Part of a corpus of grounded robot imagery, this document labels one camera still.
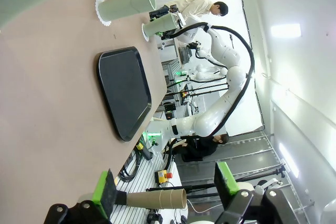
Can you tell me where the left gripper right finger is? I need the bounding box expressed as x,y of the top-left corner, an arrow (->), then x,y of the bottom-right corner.
214,161 -> 295,224

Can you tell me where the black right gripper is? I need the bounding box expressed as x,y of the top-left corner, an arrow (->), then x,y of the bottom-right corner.
149,8 -> 185,40

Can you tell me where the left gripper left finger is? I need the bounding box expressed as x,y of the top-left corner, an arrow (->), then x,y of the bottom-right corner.
44,168 -> 118,224

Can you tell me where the pale green plastic cup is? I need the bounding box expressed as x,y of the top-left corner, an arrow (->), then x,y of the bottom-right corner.
99,0 -> 158,24
0,0 -> 74,29
143,14 -> 180,37

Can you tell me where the white scalloped paper coaster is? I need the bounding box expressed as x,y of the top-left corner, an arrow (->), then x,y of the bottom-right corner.
141,23 -> 151,42
94,0 -> 112,28

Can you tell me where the long black tripod pole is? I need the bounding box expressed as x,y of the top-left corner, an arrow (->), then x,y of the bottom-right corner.
145,164 -> 288,200

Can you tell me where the person in cream jacket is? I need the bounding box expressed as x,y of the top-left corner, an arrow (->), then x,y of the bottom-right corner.
167,0 -> 229,23

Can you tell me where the seated person in black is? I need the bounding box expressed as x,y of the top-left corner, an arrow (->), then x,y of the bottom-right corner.
180,133 -> 230,163

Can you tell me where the brown cardboard tube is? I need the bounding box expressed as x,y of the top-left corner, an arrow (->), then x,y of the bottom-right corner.
125,188 -> 188,209

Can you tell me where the yellow emergency stop box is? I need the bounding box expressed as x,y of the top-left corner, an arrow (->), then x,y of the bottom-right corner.
156,170 -> 174,184

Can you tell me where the black plastic serving tray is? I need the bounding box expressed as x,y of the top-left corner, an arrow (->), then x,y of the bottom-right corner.
98,46 -> 153,142

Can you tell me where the rectangular ceiling light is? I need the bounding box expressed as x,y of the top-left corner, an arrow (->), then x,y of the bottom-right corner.
271,23 -> 302,38

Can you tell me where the black right arm cable sleeve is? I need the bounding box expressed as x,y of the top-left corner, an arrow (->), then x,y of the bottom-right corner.
167,23 -> 256,138

